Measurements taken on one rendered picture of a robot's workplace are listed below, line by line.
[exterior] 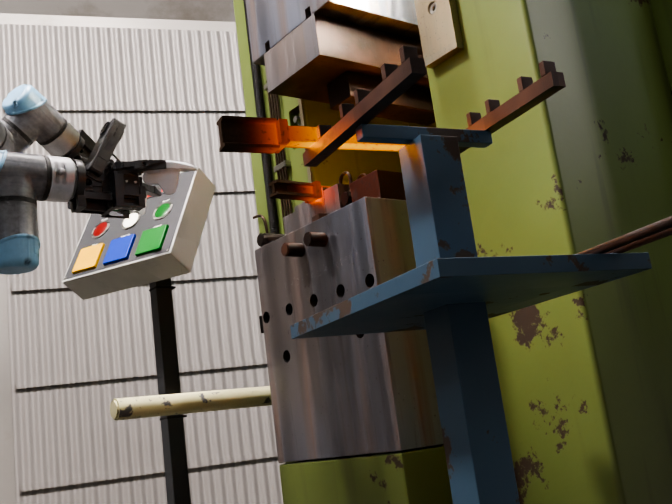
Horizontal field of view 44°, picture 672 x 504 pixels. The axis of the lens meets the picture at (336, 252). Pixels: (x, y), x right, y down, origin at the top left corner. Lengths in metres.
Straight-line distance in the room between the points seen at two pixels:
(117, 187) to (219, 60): 3.19
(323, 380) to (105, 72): 3.14
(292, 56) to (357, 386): 0.74
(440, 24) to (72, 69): 3.05
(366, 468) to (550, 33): 0.84
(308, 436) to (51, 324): 2.59
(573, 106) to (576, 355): 0.44
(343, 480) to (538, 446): 0.35
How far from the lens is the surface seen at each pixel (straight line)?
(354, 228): 1.48
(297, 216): 1.74
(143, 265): 1.97
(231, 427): 4.09
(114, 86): 4.45
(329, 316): 1.08
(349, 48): 1.80
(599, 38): 1.70
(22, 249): 1.35
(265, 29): 1.93
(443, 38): 1.64
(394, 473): 1.43
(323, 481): 1.59
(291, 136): 1.18
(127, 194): 1.44
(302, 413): 1.63
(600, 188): 1.52
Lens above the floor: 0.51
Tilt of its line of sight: 13 degrees up
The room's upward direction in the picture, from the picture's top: 8 degrees counter-clockwise
